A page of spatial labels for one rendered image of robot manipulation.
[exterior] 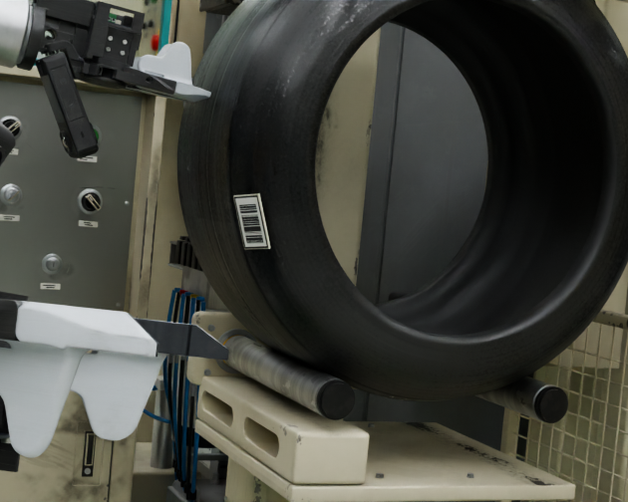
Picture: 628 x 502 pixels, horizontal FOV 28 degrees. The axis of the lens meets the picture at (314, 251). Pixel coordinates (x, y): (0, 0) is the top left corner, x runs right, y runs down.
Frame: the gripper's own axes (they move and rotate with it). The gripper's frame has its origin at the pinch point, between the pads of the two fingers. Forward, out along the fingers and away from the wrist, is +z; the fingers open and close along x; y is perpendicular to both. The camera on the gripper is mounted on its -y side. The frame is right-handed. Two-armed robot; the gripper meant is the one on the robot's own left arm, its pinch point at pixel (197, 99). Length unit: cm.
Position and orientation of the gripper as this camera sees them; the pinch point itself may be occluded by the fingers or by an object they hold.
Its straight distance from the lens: 142.1
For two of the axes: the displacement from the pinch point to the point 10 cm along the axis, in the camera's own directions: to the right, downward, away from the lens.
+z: 9.0, 1.9, 3.9
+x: -3.8, -0.8, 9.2
